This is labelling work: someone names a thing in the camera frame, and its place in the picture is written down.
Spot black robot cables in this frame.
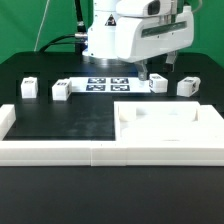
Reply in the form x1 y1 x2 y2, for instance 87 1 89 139
39 0 90 53

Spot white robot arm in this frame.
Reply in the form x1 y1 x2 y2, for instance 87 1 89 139
83 0 194 80

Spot white marker tag sheet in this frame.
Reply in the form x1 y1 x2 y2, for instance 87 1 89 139
70 77 150 93

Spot white thin cable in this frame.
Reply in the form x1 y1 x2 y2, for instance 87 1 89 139
33 0 52 52

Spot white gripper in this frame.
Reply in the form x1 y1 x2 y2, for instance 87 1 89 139
115 0 194 81

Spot white square tabletop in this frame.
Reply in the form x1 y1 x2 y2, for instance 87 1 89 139
114 101 200 142

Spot white U-shaped fence frame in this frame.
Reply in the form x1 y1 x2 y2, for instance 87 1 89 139
0 104 224 166

